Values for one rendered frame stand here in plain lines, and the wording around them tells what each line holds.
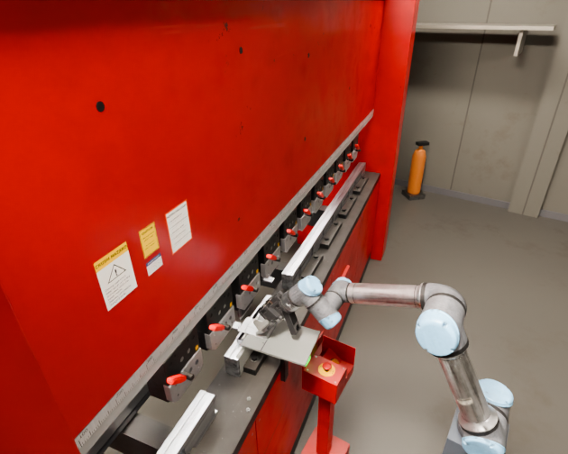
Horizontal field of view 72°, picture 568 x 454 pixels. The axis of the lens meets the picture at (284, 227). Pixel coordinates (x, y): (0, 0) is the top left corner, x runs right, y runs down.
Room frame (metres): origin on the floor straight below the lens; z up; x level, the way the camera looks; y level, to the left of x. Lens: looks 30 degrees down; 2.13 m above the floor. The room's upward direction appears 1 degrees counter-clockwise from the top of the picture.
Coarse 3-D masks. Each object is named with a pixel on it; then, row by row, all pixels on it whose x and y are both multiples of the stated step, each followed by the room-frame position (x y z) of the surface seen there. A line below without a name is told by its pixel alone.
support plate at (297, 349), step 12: (252, 336) 1.12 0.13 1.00; (276, 336) 1.11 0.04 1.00; (288, 336) 1.11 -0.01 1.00; (300, 336) 1.11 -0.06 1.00; (312, 336) 1.11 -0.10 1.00; (252, 348) 1.06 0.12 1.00; (264, 348) 1.06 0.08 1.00; (276, 348) 1.05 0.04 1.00; (288, 348) 1.05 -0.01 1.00; (300, 348) 1.05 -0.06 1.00; (312, 348) 1.05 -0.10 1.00; (288, 360) 1.00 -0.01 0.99; (300, 360) 0.99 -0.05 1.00
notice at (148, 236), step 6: (144, 228) 0.73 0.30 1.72; (150, 228) 0.74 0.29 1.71; (144, 234) 0.72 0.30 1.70; (150, 234) 0.74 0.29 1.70; (156, 234) 0.75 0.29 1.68; (144, 240) 0.72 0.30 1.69; (150, 240) 0.73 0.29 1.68; (156, 240) 0.75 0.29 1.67; (144, 246) 0.72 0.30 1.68; (150, 246) 0.73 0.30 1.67; (156, 246) 0.75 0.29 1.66; (144, 252) 0.71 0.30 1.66; (150, 252) 0.73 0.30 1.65; (144, 258) 0.71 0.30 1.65
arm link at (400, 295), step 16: (336, 288) 1.13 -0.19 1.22; (352, 288) 1.11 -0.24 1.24; (368, 288) 1.08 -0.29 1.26; (384, 288) 1.05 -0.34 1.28; (400, 288) 1.03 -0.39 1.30; (416, 288) 1.00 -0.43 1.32; (432, 288) 0.97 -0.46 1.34; (448, 288) 0.94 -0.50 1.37; (384, 304) 1.03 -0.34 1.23; (400, 304) 1.00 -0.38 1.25; (416, 304) 0.97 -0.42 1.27; (464, 304) 0.89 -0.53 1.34
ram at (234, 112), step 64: (0, 0) 0.58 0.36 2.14; (64, 0) 0.67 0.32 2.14; (128, 0) 0.80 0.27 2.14; (192, 0) 0.98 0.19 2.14; (256, 0) 1.27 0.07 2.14; (320, 0) 1.81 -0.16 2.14; (0, 64) 0.56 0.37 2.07; (64, 64) 0.65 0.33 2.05; (128, 64) 0.77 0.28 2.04; (192, 64) 0.95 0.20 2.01; (256, 64) 1.25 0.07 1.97; (320, 64) 1.83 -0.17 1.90; (0, 128) 0.53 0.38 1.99; (64, 128) 0.62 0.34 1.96; (128, 128) 0.74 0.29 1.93; (192, 128) 0.92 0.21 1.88; (256, 128) 1.23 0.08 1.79; (320, 128) 1.86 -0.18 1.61; (0, 192) 0.50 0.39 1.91; (64, 192) 0.58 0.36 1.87; (128, 192) 0.71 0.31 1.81; (192, 192) 0.89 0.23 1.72; (256, 192) 1.21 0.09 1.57; (0, 256) 0.47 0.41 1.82; (64, 256) 0.55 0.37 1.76; (192, 256) 0.86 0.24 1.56; (64, 320) 0.52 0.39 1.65; (128, 320) 0.63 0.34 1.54; (192, 320) 0.82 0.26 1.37; (64, 384) 0.48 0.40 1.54
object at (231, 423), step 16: (368, 176) 3.02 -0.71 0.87; (368, 192) 2.70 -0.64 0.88; (352, 208) 2.44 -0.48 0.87; (352, 224) 2.21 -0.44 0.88; (336, 240) 2.02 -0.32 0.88; (336, 256) 1.85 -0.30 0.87; (320, 272) 1.70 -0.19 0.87; (304, 320) 1.35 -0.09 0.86; (224, 368) 1.07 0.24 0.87; (272, 368) 1.06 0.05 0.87; (224, 384) 1.00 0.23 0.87; (240, 384) 1.00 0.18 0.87; (256, 384) 0.99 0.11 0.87; (272, 384) 1.02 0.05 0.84; (224, 400) 0.93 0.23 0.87; (240, 400) 0.93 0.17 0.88; (256, 400) 0.92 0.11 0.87; (224, 416) 0.86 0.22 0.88; (240, 416) 0.86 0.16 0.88; (256, 416) 0.89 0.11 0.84; (208, 432) 0.80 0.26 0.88; (224, 432) 0.80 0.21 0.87; (240, 432) 0.80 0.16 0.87; (208, 448) 0.75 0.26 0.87; (224, 448) 0.75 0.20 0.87; (240, 448) 0.77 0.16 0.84
